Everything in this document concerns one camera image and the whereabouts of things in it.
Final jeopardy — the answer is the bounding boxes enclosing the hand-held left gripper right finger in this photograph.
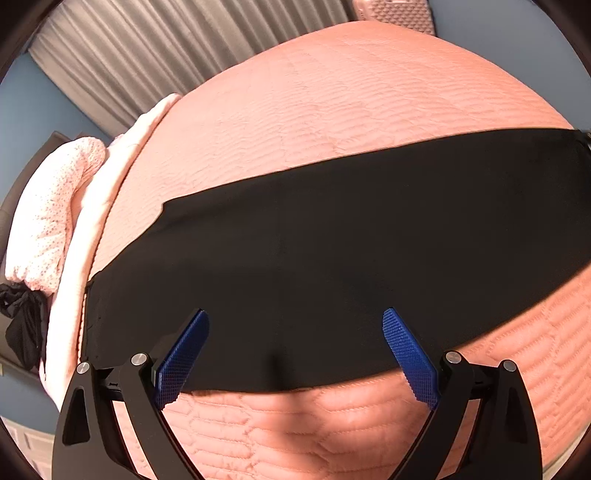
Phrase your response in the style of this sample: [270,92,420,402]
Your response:
[381,307,543,480]

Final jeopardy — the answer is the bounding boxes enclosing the black pants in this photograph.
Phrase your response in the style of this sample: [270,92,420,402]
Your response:
[82,128,591,393]

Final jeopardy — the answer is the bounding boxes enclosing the pink hard-shell suitcase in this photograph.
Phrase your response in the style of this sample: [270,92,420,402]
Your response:
[353,0,437,35]

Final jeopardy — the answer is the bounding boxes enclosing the black cloth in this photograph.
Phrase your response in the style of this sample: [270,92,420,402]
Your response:
[0,282,49,370]

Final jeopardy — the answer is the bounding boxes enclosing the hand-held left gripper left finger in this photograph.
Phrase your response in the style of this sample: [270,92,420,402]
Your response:
[52,308,211,480]

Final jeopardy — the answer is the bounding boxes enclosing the light pink folded blanket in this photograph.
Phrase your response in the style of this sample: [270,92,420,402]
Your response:
[39,93,183,411]

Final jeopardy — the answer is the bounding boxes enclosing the grey curtain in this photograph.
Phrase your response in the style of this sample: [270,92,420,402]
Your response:
[28,0,365,137]

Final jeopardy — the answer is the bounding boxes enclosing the pink dotted pillow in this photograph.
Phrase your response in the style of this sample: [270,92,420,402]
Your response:
[4,137,107,294]

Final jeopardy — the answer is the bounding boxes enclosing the pink quilted bedspread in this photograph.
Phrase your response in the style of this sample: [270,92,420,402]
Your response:
[81,21,591,480]

